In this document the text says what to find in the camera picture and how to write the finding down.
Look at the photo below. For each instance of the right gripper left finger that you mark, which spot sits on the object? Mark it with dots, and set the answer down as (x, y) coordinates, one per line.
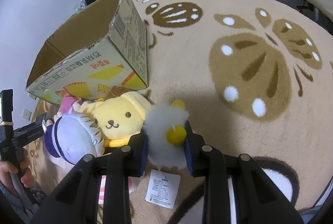
(75, 199)

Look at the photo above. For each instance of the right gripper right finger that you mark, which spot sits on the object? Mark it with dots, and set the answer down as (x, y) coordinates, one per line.
(235, 187)

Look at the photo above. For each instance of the pink item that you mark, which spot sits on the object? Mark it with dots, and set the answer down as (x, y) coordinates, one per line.
(133, 183)

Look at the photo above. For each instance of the lavender-haired plush doll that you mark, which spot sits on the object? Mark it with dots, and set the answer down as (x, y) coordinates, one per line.
(73, 136)

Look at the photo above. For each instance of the yellow dog plush toy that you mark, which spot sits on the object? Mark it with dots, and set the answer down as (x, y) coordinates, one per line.
(118, 116)

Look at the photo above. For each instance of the white fluffy plush toy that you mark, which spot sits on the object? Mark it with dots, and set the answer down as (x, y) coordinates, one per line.
(165, 127)

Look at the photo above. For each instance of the pink bear plush toy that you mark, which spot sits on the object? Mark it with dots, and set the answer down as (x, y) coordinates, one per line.
(68, 105)

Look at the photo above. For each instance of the beige patterned carpet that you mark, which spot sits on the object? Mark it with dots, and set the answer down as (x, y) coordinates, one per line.
(255, 77)

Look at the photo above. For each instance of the open cardboard box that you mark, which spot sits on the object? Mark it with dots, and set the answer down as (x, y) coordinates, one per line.
(101, 46)

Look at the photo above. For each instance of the wall socket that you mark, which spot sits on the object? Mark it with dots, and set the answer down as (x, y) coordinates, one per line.
(26, 114)

